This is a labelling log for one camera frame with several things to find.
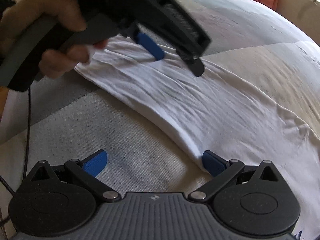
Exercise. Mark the white printed sweatshirt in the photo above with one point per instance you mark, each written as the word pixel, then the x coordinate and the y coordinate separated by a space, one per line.
pixel 190 100

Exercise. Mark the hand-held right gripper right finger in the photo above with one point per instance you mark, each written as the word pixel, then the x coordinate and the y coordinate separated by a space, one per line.
pixel 212 163

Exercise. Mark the person's left hand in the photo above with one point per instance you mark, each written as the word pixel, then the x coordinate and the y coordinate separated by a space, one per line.
pixel 42 5

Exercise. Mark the pastel patchwork bedsheet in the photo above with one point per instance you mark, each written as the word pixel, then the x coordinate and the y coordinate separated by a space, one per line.
pixel 250 25

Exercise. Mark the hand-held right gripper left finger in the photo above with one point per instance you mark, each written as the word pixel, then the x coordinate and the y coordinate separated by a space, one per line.
pixel 96 163

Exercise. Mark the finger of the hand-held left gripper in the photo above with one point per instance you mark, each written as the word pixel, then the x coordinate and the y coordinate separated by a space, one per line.
pixel 196 66
pixel 152 47

